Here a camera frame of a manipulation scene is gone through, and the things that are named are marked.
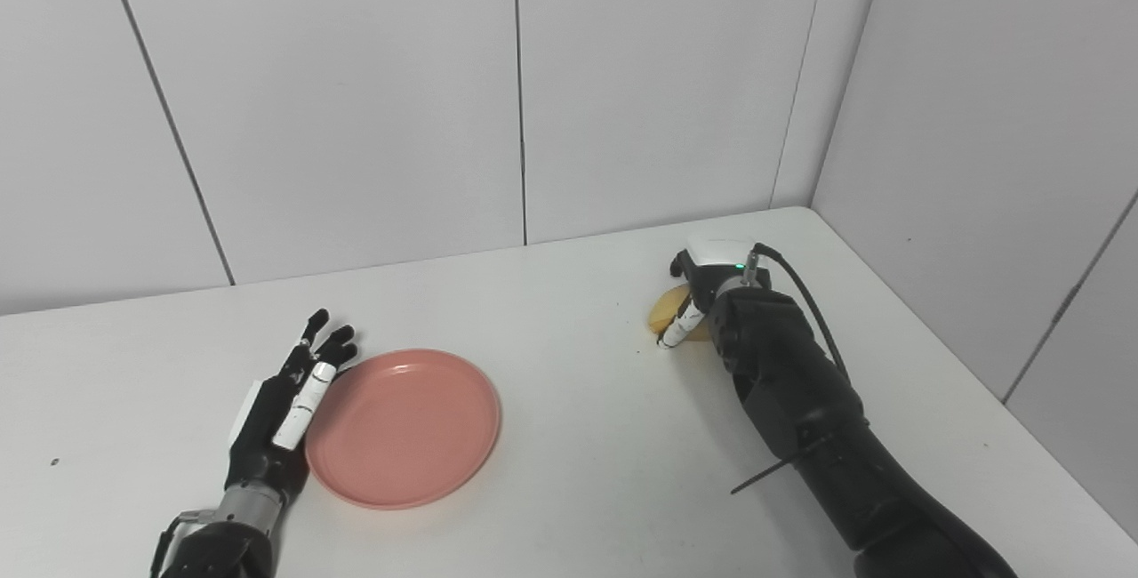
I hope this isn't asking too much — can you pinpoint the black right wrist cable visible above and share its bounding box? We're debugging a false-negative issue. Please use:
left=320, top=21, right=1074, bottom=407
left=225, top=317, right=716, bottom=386
left=751, top=243, right=851, bottom=383

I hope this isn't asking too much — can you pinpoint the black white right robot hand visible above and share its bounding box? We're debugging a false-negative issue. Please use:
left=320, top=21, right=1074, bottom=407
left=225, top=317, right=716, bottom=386
left=656, top=238, right=773, bottom=349

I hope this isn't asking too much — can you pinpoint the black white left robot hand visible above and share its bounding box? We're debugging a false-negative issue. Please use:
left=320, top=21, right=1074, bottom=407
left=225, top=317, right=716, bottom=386
left=224, top=309, right=359, bottom=503

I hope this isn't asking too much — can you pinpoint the black cable tie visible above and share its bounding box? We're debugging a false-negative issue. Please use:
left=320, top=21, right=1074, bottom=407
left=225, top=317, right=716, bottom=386
left=731, top=434, right=838, bottom=495

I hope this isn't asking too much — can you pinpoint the pink round plate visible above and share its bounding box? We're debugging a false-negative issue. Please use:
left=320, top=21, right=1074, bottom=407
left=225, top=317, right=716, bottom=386
left=304, top=349, right=502, bottom=510

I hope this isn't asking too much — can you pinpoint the golden bread roll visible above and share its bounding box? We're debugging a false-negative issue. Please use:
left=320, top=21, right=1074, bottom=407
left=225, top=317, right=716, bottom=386
left=647, top=283, right=712, bottom=343

